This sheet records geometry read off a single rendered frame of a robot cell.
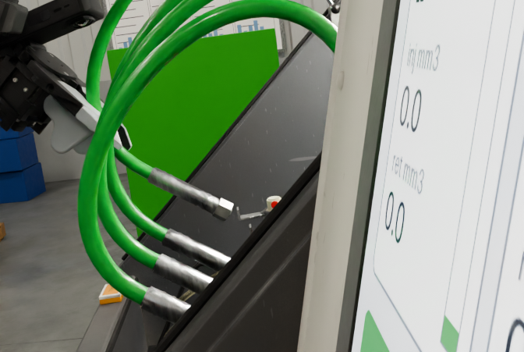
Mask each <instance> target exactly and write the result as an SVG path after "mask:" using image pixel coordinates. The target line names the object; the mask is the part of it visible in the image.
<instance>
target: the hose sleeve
mask: <svg viewBox="0 0 524 352"><path fill-rule="evenodd" d="M147 180H148V183H151V184H153V185H155V186H156V187H159V188H161V189H162V190H166V191H168V192H169V193H171V194H174V195H175V196H177V197H180V198H182V199H183V200H185V201H188V202H189V203H191V204H194V205H195V206H197V207H199V208H201V209H203V210H205V211H207V212H210V213H211V214H212V213H214V212H215V210H216V208H217V206H218V204H219V198H217V197H215V196H213V195H211V194H209V193H207V192H205V191H204V190H201V189H199V188H197V187H195V186H193V185H191V184H189V183H187V182H185V181H182V180H180V179H178V178H176V177H174V176H173V175H172V174H168V173H166V171H162V170H160V169H158V168H156V167H155V168H153V169H152V171H151V173H150V175H149V177H148V179H147Z"/></svg>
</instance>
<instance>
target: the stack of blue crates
mask: <svg viewBox="0 0 524 352"><path fill-rule="evenodd" d="M32 132H34V130H33V129H32V128H31V127H28V126H26V128H25V129H24V130H23V132H18V131H13V130H12V129H11V128H10V129H9V130H8V131H5V130H3V129H2V128H1V127H0V204H4V203H13V202H21V201H29V200H31V199H32V198H34V197H36V196H38V195H39V194H42V193H44V192H45V191H46V188H45V184H44V176H43V172H42V168H41V163H40V162H38V157H37V149H36V145H35V141H34V134H33V133H32Z"/></svg>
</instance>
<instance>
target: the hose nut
mask: <svg viewBox="0 0 524 352"><path fill-rule="evenodd" d="M232 206H233V203H231V202H229V201H226V200H225V199H223V198H221V199H220V200H219V204H218V206H217V208H216V210H215V212H214V213H213V216H214V217H216V218H218V219H220V220H222V221H225V220H226V219H227V218H228V217H229V216H230V215H231V213H232Z"/></svg>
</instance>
